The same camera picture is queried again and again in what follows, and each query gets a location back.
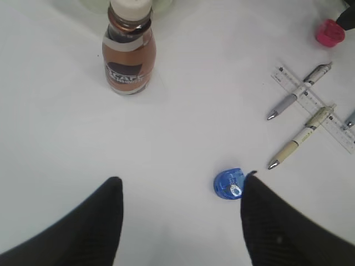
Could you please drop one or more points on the beige grip pen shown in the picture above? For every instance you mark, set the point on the beige grip pen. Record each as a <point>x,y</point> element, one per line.
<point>309,128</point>

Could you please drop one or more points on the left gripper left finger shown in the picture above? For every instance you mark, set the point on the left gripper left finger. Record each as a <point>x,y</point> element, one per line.
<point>88,235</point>

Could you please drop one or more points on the clear plastic ruler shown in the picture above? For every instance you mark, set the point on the clear plastic ruler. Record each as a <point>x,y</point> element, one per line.
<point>312,103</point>

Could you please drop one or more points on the blue pencil sharpener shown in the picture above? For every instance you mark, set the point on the blue pencil sharpener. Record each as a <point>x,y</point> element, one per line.
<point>229,184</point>

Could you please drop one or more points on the brown coffee drink bottle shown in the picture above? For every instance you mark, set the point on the brown coffee drink bottle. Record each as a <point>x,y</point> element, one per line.
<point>128,46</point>

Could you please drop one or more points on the grey grip pen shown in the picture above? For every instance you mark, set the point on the grey grip pen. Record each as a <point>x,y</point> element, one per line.
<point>295,87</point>

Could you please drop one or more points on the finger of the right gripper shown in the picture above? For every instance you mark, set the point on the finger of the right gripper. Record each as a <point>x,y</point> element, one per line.
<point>347,19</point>

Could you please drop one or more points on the blue clip pen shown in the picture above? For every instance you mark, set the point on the blue clip pen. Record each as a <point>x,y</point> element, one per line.
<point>349,122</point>

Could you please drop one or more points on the pink pencil sharpener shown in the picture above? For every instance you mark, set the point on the pink pencil sharpener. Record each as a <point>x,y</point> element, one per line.
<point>329,34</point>

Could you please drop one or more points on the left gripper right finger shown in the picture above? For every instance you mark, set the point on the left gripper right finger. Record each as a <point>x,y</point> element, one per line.
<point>277,234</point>

